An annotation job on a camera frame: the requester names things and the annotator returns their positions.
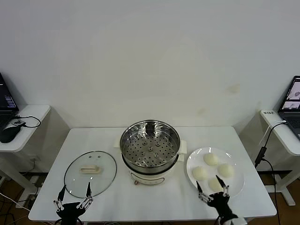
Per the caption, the white side table with mouse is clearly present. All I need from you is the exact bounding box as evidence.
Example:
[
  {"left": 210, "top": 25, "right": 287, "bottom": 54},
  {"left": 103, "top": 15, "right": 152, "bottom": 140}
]
[{"left": 0, "top": 105, "right": 51, "bottom": 202}]

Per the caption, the black computer mouse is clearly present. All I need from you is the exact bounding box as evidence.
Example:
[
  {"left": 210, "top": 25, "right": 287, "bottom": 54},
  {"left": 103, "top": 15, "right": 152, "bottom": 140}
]
[{"left": 0, "top": 126, "right": 21, "bottom": 143}]

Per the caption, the thin black looped cable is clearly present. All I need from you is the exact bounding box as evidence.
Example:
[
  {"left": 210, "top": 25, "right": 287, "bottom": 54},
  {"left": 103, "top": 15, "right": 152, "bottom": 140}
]
[{"left": 13, "top": 114, "right": 42, "bottom": 129}]

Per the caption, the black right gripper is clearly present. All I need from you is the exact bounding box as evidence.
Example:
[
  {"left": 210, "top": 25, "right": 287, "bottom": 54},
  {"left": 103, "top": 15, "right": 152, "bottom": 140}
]
[{"left": 196, "top": 174, "right": 237, "bottom": 220}]

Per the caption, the round white plate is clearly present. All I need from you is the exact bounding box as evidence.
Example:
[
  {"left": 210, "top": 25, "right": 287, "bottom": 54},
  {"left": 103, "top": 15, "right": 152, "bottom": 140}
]
[{"left": 186, "top": 147, "right": 245, "bottom": 200}]

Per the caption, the flat white cable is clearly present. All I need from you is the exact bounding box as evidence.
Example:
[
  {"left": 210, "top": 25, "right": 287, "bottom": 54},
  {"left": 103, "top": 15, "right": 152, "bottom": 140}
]
[{"left": 259, "top": 120, "right": 287, "bottom": 146}]

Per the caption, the white side table with label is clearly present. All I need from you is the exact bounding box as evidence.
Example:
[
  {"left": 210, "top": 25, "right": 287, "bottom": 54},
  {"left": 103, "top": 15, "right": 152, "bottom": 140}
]
[{"left": 260, "top": 109, "right": 300, "bottom": 207}]

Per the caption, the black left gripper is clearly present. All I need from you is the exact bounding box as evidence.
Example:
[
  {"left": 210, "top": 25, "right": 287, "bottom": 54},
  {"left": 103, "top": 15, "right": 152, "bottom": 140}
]
[{"left": 53, "top": 182, "right": 94, "bottom": 225}]

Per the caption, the black cable with adapter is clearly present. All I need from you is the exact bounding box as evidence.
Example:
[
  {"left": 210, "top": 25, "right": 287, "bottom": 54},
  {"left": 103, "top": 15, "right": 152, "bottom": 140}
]
[{"left": 255, "top": 120, "right": 287, "bottom": 225}]

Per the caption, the round glass pot lid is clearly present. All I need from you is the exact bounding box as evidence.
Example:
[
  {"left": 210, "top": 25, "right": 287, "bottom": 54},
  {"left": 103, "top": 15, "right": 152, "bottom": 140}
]
[{"left": 64, "top": 150, "right": 117, "bottom": 199}]

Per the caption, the grey laptop showing camera views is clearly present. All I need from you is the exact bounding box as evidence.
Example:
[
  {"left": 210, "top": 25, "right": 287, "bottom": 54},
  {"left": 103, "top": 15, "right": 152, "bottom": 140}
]
[{"left": 278, "top": 75, "right": 300, "bottom": 139}]

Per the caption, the white steamed baozi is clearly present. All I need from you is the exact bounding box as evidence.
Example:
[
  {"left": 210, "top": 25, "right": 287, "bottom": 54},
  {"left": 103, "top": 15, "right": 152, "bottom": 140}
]
[
  {"left": 203, "top": 153, "right": 219, "bottom": 166},
  {"left": 217, "top": 163, "right": 235, "bottom": 178},
  {"left": 192, "top": 166, "right": 209, "bottom": 181},
  {"left": 208, "top": 178, "right": 225, "bottom": 192}
]

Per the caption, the perforated steel steamer basket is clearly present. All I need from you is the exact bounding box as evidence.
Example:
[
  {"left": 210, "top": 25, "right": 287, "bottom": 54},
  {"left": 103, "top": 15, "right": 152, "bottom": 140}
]
[{"left": 120, "top": 120, "right": 181, "bottom": 170}]

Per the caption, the cream electric cooking pot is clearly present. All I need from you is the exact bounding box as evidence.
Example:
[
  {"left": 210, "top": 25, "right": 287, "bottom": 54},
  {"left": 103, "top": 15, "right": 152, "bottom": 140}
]
[{"left": 114, "top": 138, "right": 188, "bottom": 186}]

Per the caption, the black laptop with dark screen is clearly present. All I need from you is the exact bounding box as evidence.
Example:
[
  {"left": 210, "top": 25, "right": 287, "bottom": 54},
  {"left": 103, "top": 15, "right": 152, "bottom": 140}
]
[{"left": 0, "top": 72, "right": 19, "bottom": 131}]

